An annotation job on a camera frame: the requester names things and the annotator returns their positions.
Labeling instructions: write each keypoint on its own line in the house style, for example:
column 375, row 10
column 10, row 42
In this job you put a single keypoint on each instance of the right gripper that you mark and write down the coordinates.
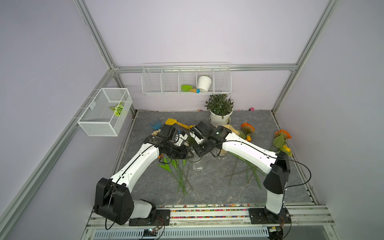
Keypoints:
column 198, row 150

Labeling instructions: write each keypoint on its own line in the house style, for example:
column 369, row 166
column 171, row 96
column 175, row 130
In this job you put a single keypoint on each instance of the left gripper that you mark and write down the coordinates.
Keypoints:
column 182, row 153

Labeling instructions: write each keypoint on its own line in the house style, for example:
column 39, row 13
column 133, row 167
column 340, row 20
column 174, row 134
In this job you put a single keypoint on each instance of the yellow fluted vase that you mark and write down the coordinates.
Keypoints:
column 223, row 154

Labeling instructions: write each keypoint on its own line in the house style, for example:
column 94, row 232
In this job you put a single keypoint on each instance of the clear glass vase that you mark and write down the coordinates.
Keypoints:
column 197, row 163

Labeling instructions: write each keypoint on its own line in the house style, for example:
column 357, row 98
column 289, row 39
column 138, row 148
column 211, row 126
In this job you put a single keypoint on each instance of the orange gerbera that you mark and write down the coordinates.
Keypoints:
column 246, row 129
column 280, row 139

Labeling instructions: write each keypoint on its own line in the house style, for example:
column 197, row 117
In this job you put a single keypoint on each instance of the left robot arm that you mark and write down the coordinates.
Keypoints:
column 113, row 199

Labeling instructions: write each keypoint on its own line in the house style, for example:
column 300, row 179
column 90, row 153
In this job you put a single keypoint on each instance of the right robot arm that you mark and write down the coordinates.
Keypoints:
column 275, row 166

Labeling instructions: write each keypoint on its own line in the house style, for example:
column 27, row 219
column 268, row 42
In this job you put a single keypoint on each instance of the yellow toy shovel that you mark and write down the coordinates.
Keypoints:
column 172, row 122

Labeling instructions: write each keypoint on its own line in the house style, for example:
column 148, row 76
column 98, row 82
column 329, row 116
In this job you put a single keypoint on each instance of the blue toy rake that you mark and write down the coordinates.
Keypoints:
column 156, row 125

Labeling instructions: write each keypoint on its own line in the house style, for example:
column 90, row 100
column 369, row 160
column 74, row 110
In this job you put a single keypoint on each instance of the potted green plant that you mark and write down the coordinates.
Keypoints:
column 220, row 107

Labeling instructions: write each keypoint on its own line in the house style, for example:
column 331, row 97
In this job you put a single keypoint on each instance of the green toy shovel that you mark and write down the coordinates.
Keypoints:
column 189, row 88

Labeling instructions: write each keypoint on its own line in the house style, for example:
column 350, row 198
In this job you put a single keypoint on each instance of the white empty pot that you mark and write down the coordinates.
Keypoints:
column 204, row 83

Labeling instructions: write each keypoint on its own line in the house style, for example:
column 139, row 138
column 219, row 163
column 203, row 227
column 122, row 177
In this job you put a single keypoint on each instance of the green toy in basket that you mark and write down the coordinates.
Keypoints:
column 118, row 109

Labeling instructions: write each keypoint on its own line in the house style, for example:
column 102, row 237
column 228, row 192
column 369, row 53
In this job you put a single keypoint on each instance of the yellow gerbera right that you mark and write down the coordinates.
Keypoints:
column 286, row 150

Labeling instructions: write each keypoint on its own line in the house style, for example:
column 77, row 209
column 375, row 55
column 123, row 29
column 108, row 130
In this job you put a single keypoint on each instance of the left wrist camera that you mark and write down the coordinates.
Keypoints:
column 177, row 137

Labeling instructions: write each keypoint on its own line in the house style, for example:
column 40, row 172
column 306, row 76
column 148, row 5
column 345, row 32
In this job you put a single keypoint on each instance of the long white wire basket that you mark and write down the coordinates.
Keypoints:
column 163, row 79

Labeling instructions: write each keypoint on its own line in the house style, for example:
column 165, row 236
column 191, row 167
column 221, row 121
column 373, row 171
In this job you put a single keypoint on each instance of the small white wire basket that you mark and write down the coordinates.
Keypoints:
column 98, row 120

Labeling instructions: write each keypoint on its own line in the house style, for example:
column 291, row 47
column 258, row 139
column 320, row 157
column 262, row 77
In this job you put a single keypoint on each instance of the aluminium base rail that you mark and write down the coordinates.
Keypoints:
column 218, row 222

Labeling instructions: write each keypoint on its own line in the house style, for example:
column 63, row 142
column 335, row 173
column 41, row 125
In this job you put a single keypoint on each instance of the aluminium frame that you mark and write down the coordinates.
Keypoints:
column 25, row 195

